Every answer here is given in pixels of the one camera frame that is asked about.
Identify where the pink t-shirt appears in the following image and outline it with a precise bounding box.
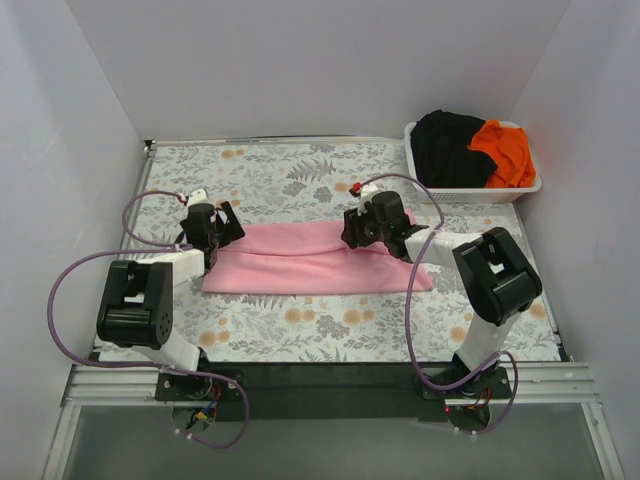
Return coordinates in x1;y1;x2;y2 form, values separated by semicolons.
201;220;412;296

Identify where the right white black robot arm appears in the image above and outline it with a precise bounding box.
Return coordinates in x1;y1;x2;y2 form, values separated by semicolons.
341;183;543;398

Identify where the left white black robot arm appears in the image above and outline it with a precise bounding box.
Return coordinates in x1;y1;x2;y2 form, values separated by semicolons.
97;199;245;401

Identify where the white plastic laundry basket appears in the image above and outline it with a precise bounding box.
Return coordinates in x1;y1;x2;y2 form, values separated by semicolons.
403;122;543;204

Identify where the floral patterned table mat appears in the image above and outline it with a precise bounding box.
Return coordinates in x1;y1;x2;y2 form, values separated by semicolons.
94;139;559;364

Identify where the black t-shirt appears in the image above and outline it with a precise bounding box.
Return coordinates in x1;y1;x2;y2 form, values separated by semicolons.
410;110;497;189

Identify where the orange t-shirt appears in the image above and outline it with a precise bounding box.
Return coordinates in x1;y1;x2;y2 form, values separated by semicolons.
468;119;537;188

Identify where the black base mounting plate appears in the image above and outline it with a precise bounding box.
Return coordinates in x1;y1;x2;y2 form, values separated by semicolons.
154;360;511;424

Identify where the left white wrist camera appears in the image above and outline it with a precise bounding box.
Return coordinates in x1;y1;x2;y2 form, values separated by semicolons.
178;188;210;208

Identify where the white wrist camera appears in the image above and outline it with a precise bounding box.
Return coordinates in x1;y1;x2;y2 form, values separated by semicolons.
349;183;381;212
178;188;210;208

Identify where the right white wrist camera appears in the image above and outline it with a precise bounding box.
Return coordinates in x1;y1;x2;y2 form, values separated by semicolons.
349;183;381;212

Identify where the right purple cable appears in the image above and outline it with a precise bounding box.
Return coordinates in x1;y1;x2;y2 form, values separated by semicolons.
367;172;519;436

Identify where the purple cable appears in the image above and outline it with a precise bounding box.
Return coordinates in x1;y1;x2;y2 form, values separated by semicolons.
47;190;251;449
367;172;519;436

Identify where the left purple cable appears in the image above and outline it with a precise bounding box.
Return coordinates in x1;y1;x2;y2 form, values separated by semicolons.
47;190;251;449

